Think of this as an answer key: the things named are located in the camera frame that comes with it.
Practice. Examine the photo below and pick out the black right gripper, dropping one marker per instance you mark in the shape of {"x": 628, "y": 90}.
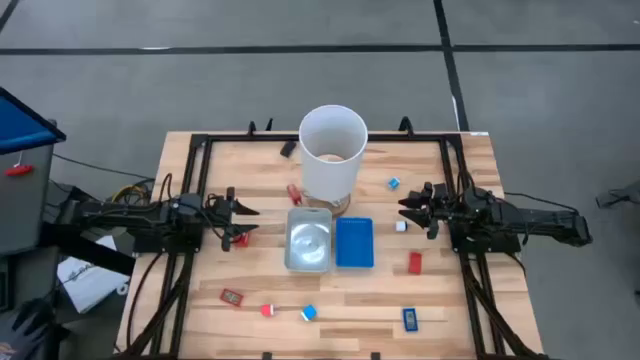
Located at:
{"x": 442, "y": 210}

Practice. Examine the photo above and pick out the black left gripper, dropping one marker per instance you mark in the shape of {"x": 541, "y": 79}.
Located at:
{"x": 222, "y": 215}

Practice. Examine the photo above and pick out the black aluminium table frame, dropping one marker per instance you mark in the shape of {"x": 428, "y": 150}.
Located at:
{"x": 240, "y": 137}

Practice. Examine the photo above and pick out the blue white wall charger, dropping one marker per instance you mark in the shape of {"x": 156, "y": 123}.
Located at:
{"x": 309, "y": 313}

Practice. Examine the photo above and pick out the small black charger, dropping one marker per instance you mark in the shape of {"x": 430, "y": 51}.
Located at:
{"x": 288, "y": 149}

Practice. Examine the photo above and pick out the white charger black end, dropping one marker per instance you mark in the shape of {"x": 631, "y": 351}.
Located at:
{"x": 401, "y": 226}

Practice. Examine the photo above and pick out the dark grey floor object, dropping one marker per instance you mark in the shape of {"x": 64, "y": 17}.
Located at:
{"x": 620, "y": 197}

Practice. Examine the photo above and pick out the red white wall charger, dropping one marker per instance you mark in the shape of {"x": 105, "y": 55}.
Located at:
{"x": 267, "y": 310}

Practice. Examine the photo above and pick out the red rectangular block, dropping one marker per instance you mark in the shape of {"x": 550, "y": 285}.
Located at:
{"x": 414, "y": 263}

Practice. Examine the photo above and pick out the red marker near bucket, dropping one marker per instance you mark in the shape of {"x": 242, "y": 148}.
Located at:
{"x": 294, "y": 195}

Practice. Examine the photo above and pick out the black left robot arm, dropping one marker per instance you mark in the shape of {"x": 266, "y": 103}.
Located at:
{"x": 125, "y": 215}

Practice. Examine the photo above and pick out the blue slotted plastic basket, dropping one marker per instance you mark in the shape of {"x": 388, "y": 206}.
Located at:
{"x": 355, "y": 242}

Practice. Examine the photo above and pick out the white paper bag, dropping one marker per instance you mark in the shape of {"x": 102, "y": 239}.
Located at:
{"x": 90, "y": 285}

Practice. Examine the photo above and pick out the blue rectangular card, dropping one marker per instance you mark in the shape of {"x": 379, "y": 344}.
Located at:
{"x": 410, "y": 320}

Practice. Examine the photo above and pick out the white shade wooden table lamp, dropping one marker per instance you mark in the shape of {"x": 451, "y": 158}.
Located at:
{"x": 330, "y": 170}

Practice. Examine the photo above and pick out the small blue white charger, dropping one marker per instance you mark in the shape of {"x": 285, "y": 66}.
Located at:
{"x": 394, "y": 183}

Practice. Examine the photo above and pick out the red rectangular card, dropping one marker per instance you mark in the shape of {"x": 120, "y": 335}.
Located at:
{"x": 231, "y": 297}

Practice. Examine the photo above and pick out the grey cart blue top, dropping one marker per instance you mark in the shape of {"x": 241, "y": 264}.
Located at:
{"x": 25, "y": 200}

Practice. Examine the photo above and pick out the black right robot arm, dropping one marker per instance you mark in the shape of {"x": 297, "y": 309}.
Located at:
{"x": 525, "y": 220}

